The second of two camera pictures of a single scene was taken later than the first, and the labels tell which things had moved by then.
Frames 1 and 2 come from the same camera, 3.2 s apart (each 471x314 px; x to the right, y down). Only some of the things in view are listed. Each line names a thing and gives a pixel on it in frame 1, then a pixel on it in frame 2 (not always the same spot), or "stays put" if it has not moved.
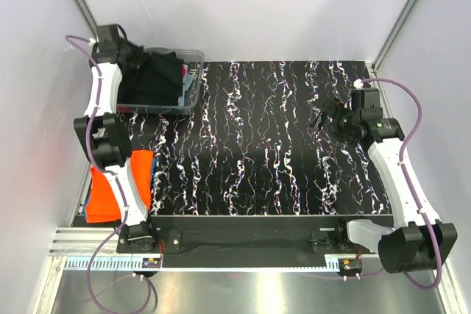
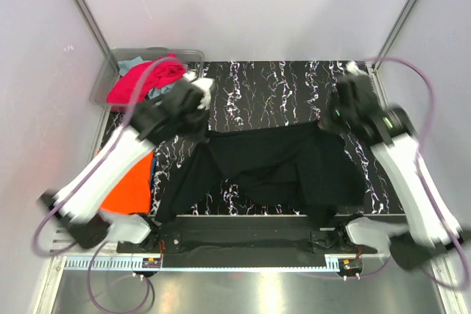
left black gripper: [139, 55] → [204, 112]
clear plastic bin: [160, 81] stays put
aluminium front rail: [86, 241] stays put
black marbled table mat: [252, 147] stays put
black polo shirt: [150, 78] → [300, 169]
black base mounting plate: [164, 234] stays put
